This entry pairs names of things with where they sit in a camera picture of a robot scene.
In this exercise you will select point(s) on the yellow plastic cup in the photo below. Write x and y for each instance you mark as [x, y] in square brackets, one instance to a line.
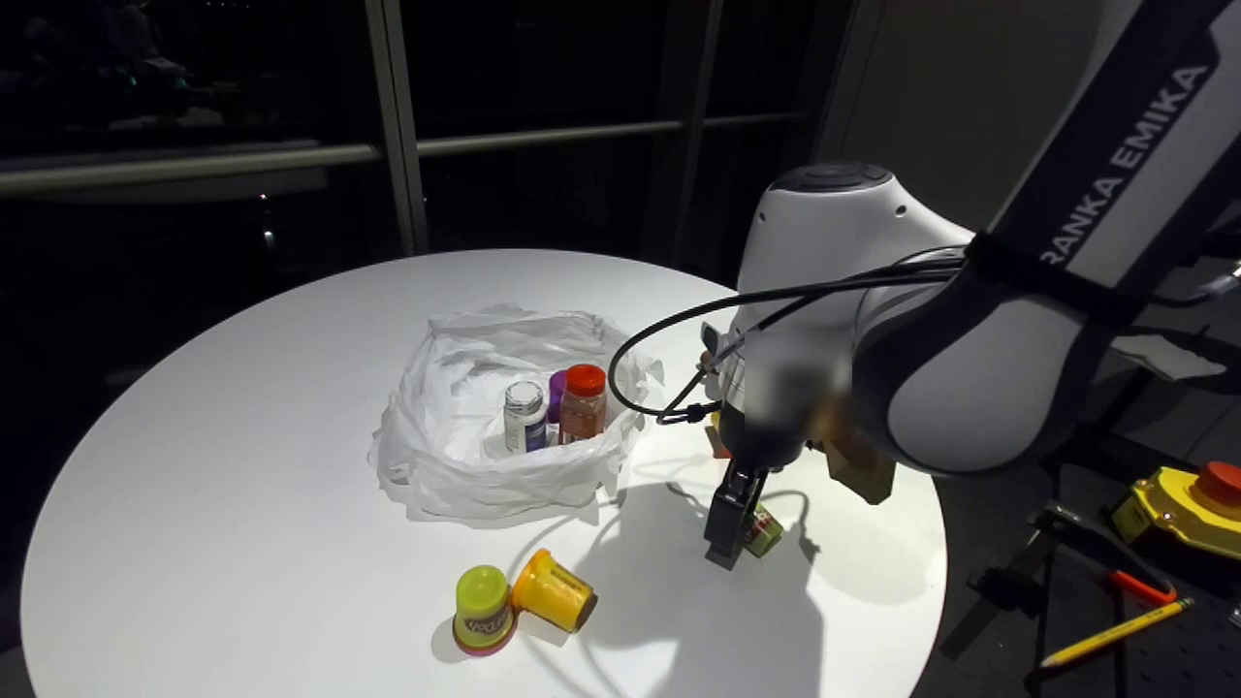
[554, 592]

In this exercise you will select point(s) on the brown jar with red cap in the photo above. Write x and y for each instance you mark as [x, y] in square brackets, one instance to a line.
[584, 406]

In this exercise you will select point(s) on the small tub with green lid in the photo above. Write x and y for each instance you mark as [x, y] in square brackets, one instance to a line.
[481, 602]

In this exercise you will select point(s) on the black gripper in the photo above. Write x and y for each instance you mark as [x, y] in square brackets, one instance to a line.
[757, 446]

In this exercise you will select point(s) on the grey window frame post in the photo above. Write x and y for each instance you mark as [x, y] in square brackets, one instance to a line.
[393, 119]

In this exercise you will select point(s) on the grey play-doh cup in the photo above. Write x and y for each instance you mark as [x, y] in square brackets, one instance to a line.
[526, 411]

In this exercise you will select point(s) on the purple plastic container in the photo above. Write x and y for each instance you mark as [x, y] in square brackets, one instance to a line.
[554, 400]

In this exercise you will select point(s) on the yellow emergency stop button box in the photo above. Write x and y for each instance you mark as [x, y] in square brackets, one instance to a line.
[1185, 510]

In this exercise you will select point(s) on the yellow pencil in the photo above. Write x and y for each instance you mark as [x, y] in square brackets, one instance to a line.
[1110, 632]

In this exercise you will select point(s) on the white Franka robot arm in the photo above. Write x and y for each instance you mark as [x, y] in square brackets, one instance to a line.
[828, 245]

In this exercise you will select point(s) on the grey horizontal window rail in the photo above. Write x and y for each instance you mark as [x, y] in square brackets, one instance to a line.
[195, 164]

